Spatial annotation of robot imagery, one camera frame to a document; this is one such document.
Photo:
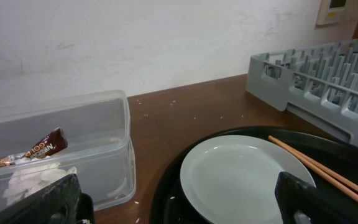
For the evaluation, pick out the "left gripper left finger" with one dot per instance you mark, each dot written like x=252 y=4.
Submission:
x=60 y=202

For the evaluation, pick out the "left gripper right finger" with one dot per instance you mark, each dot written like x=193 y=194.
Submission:
x=295 y=196

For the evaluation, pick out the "grey dishwasher rack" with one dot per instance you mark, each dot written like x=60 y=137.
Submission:
x=318 y=84

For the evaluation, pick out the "white wall thermostat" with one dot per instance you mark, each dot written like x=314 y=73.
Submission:
x=337 y=11

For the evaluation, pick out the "grey plate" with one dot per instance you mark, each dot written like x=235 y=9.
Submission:
x=232 y=179

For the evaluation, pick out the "clear plastic bin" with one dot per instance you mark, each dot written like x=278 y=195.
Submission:
x=97 y=128

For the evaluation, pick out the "white tissue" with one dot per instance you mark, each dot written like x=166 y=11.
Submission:
x=26 y=182

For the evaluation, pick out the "gold foil wrapper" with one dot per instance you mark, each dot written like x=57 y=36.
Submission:
x=51 y=144

